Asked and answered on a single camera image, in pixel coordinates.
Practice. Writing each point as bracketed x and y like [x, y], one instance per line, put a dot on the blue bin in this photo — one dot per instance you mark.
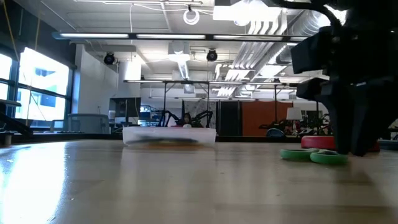
[390, 145]

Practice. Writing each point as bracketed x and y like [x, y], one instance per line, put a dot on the black workstation frame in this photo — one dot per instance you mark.
[165, 99]

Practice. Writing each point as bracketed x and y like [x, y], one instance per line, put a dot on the dark far counter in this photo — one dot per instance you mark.
[62, 137]

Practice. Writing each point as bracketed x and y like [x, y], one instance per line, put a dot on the dark computer monitor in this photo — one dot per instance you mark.
[124, 107]

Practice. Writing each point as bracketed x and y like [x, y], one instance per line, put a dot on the short metal post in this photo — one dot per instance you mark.
[8, 140]

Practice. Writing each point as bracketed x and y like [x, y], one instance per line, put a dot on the orange partition panel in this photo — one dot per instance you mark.
[258, 118]

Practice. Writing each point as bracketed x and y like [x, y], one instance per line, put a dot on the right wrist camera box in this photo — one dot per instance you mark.
[311, 53]

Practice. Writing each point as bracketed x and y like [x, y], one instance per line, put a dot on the red desk lamp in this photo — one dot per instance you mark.
[317, 142]

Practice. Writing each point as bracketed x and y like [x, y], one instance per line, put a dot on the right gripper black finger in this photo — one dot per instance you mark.
[343, 130]
[367, 130]

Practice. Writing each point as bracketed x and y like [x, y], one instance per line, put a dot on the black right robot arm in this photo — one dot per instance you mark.
[367, 37]

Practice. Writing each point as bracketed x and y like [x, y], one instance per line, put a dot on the grey cabinet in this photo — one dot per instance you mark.
[88, 124]

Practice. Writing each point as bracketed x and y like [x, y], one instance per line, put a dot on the long ceiling light bar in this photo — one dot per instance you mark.
[93, 35]

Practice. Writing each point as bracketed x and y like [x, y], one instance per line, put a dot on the person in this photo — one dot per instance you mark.
[187, 119]

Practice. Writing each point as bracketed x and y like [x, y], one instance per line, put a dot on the black ceiling camera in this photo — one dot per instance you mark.
[109, 58]
[211, 55]

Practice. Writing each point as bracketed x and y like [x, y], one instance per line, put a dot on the narrow bright window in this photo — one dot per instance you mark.
[4, 74]

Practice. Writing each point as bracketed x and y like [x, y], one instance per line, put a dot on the white translucent plastic box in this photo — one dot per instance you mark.
[169, 132]

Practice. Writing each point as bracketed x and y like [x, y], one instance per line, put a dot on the blue chair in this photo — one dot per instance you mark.
[275, 133]

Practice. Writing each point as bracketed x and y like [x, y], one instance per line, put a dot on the large bright window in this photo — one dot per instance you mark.
[43, 71]

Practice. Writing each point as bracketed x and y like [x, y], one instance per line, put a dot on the black equipment bracket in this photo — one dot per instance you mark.
[15, 126]

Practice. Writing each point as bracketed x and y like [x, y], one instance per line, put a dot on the white lampshade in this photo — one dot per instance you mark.
[294, 114]

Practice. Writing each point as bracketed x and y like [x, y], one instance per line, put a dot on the silver ventilation duct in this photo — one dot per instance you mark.
[308, 21]

